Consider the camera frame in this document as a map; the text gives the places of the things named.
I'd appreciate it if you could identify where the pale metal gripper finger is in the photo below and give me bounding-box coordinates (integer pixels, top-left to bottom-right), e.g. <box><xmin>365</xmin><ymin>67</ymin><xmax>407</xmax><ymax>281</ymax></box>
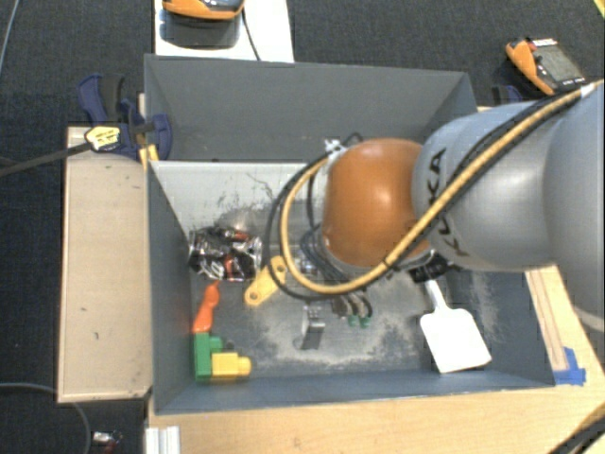
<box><xmin>301</xmin><ymin>304</ymin><xmax>327</xmax><ymax>351</ymax></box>

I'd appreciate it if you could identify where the yellow flat piece with holes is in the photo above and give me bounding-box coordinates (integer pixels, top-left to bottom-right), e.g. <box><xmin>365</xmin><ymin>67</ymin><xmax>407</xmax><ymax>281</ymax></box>
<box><xmin>242</xmin><ymin>254</ymin><xmax>290</xmax><ymax>308</ymax></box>

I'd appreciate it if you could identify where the yellow toy block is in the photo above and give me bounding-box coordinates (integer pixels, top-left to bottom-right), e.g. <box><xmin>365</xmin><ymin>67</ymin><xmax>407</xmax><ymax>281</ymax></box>
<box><xmin>210</xmin><ymin>351</ymin><xmax>253</xmax><ymax>381</ymax></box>

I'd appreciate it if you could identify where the orange toy carrot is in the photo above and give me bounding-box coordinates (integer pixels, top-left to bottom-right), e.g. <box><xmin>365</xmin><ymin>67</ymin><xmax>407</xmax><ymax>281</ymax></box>
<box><xmin>190</xmin><ymin>280</ymin><xmax>223</xmax><ymax>336</ymax></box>

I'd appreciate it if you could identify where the white plastic spatula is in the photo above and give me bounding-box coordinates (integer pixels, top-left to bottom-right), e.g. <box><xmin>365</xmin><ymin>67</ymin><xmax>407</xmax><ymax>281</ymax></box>
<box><xmin>419</xmin><ymin>279</ymin><xmax>493</xmax><ymax>375</ymax></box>

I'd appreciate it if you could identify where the green toy block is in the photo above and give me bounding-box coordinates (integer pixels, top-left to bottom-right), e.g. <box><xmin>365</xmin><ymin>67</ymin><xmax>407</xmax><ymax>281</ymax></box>
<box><xmin>192</xmin><ymin>332</ymin><xmax>225</xmax><ymax>383</ymax></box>

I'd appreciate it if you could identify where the crushed black and red can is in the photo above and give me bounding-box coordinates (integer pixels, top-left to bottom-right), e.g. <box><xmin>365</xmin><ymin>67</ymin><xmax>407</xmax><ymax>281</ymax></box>
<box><xmin>187</xmin><ymin>226</ymin><xmax>264</xmax><ymax>284</ymax></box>

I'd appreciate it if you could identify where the grey metal bin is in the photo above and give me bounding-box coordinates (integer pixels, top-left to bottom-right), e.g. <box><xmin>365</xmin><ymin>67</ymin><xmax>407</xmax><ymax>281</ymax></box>
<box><xmin>143</xmin><ymin>53</ymin><xmax>557</xmax><ymax>416</ymax></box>

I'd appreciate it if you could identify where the pale wood flat board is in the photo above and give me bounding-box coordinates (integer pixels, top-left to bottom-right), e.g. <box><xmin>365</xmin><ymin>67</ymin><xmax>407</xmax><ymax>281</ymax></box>
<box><xmin>56</xmin><ymin>125</ymin><xmax>155</xmax><ymax>404</ymax></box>

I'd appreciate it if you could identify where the black cylinder on white bracket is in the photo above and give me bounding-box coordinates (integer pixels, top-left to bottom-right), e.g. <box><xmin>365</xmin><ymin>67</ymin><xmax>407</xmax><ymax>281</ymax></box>
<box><xmin>409</xmin><ymin>253</ymin><xmax>451</xmax><ymax>285</ymax></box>

